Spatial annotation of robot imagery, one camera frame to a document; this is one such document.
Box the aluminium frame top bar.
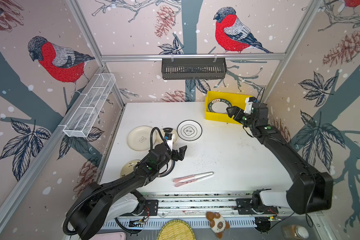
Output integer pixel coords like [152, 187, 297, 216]
[101, 53, 287, 63]

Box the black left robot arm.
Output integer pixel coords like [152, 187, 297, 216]
[63, 127, 187, 240]

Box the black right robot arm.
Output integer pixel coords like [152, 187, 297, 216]
[227, 103, 334, 215]

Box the pink white utensil upper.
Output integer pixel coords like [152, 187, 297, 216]
[173, 172, 214, 184]

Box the jar with white lid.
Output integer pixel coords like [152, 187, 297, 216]
[282, 225, 309, 240]

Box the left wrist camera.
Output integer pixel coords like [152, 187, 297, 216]
[165, 133, 174, 150]

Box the black hanging wire basket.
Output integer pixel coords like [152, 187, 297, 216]
[162, 58, 227, 80]

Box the yellow plastic bin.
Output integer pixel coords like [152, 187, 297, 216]
[205, 91, 252, 125]

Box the white wire mesh basket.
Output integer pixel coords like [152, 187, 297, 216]
[63, 73, 116, 138]

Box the woven yellow green mat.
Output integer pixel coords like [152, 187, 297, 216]
[157, 220, 196, 240]

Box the pink tray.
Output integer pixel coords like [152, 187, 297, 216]
[94, 232, 127, 240]

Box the aluminium frame post left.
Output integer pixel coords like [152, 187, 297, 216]
[67, 0, 126, 108]

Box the aluminium rail base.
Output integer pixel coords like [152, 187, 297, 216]
[100, 193, 292, 232]

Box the plush toy brown white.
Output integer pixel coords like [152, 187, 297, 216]
[206, 212, 231, 240]

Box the cream bear print plate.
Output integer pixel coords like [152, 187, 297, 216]
[127, 126, 153, 151]

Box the aluminium frame post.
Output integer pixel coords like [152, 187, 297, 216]
[67, 0, 126, 108]
[261, 0, 322, 103]

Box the aluminium frame post right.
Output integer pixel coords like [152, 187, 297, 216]
[261, 0, 322, 103]

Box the plate green rim red text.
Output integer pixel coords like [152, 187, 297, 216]
[207, 99, 232, 114]

